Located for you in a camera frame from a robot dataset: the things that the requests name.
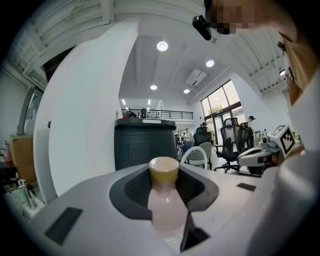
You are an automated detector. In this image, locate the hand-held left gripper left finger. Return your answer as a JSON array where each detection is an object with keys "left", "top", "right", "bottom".
[{"left": 29, "top": 163, "right": 173, "bottom": 256}]

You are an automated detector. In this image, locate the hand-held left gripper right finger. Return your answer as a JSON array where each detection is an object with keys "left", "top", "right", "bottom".
[{"left": 176, "top": 164, "right": 262, "bottom": 255}]

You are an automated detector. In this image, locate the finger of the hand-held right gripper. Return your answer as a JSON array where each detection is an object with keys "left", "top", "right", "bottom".
[{"left": 236, "top": 146, "right": 274, "bottom": 176}]

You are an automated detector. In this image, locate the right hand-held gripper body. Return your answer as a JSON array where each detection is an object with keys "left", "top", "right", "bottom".
[{"left": 259, "top": 124, "right": 294, "bottom": 167}]

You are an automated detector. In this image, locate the pink bottle with tan cap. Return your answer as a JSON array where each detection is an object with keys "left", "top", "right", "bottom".
[{"left": 147, "top": 156, "right": 189, "bottom": 239}]

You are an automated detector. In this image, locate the person's right forearm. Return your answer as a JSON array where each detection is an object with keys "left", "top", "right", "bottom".
[{"left": 291, "top": 146, "right": 306, "bottom": 157}]

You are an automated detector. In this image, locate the green pump dispenser bottle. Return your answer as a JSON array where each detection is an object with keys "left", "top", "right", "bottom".
[{"left": 16, "top": 178, "right": 35, "bottom": 210}]

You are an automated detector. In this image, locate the red bottle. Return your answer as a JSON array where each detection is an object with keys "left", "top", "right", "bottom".
[{"left": 3, "top": 141, "right": 12, "bottom": 162}]

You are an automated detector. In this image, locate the black mesh office chair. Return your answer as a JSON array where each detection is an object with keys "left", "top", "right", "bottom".
[
  {"left": 237, "top": 122, "right": 255, "bottom": 156},
  {"left": 193, "top": 126, "right": 213, "bottom": 147},
  {"left": 214, "top": 117, "right": 241, "bottom": 174}
]

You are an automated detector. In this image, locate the grey padded chair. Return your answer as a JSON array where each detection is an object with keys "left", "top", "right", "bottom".
[{"left": 186, "top": 141, "right": 214, "bottom": 170}]

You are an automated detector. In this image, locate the marble-pattern counter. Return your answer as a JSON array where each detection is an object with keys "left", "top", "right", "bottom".
[{"left": 21, "top": 204, "right": 46, "bottom": 221}]

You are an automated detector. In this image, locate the dark blue chair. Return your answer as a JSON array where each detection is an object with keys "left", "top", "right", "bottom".
[{"left": 182, "top": 140, "right": 196, "bottom": 156}]

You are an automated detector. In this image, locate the large glass window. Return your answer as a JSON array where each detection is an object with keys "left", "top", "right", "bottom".
[{"left": 200, "top": 79, "right": 244, "bottom": 119}]

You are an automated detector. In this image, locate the person's mustard shirt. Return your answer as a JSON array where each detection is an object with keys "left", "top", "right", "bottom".
[{"left": 277, "top": 32, "right": 314, "bottom": 106}]

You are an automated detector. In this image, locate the large black cabinet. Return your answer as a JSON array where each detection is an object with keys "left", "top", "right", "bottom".
[{"left": 114, "top": 118, "right": 179, "bottom": 171}]

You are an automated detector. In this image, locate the brown cardboard box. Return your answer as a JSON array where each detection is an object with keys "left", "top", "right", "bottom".
[{"left": 9, "top": 134, "right": 36, "bottom": 185}]

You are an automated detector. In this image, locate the black balcony railing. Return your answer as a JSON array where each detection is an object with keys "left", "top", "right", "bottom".
[{"left": 121, "top": 109, "right": 195, "bottom": 120}]

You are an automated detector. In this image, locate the white ceiling air conditioner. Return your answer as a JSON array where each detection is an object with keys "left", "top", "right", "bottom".
[{"left": 186, "top": 69, "right": 208, "bottom": 87}]

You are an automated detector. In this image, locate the grey glass-door cabinet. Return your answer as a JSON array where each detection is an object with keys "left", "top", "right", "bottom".
[{"left": 17, "top": 88, "right": 44, "bottom": 136}]

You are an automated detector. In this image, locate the person's head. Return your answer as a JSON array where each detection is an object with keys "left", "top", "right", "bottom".
[{"left": 211, "top": 0, "right": 298, "bottom": 43}]

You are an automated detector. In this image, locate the black head-worn camera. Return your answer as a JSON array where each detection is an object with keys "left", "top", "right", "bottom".
[{"left": 191, "top": 14, "right": 213, "bottom": 41}]

